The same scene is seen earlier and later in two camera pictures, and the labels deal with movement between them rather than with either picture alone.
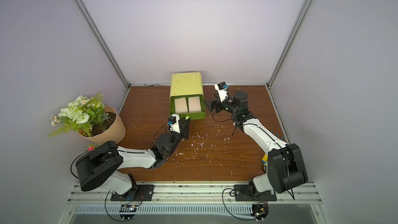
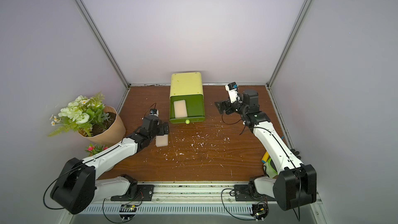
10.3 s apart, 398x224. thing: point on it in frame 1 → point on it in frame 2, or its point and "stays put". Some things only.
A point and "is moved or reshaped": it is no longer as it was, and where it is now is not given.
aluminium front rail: (98, 193) stays put
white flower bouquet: (85, 115) stays put
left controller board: (127, 208) stays put
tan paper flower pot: (115, 131) stays put
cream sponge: (194, 103) is moved or reshaped
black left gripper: (182, 134) → (163, 131)
